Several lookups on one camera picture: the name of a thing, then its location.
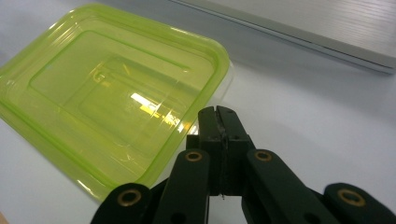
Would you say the flat white board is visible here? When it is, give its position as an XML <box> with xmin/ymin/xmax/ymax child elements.
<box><xmin>169</xmin><ymin>0</ymin><xmax>396</xmax><ymax>76</ymax></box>

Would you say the green-lidded plastic container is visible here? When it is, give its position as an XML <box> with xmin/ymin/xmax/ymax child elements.
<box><xmin>0</xmin><ymin>3</ymin><xmax>232</xmax><ymax>202</ymax></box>

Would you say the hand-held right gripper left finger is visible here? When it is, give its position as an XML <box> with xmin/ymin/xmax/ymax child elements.
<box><xmin>186</xmin><ymin>105</ymin><xmax>226</xmax><ymax>197</ymax></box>

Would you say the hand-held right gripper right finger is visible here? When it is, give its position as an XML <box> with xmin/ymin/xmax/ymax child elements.
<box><xmin>216</xmin><ymin>105</ymin><xmax>257</xmax><ymax>198</ymax></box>

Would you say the clear plastic container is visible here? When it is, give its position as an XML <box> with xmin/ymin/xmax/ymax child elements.
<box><xmin>186</xmin><ymin>59</ymin><xmax>236</xmax><ymax>135</ymax></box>

